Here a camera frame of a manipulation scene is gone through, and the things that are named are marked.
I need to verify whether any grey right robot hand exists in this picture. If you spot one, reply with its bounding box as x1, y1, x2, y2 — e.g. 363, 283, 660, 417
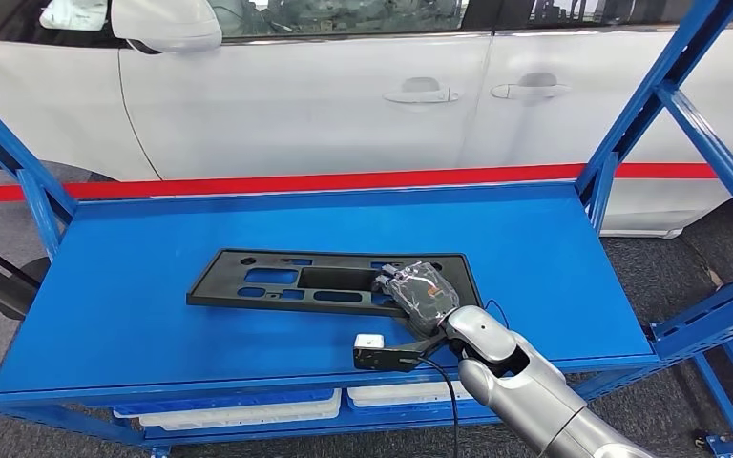
372, 260, 463, 340

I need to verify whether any black plastic panel part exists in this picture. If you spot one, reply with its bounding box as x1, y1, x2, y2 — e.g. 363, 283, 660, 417
186, 248, 483, 320

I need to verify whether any blue metal shelf rack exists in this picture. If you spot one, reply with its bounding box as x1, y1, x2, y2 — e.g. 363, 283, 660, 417
0, 0, 733, 458

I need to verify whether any red barrier belt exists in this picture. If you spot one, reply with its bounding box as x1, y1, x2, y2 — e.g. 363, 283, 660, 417
0, 162, 733, 205

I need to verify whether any white car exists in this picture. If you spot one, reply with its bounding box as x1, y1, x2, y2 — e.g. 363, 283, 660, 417
0, 0, 733, 240

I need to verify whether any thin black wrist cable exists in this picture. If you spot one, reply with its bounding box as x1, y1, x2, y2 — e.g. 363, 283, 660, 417
483, 299, 510, 330

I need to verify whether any black camera bracket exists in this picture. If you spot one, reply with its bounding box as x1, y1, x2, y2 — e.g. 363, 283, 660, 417
352, 331, 450, 373

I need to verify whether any black camera cable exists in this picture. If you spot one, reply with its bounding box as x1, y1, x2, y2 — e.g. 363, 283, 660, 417
416, 357, 463, 458

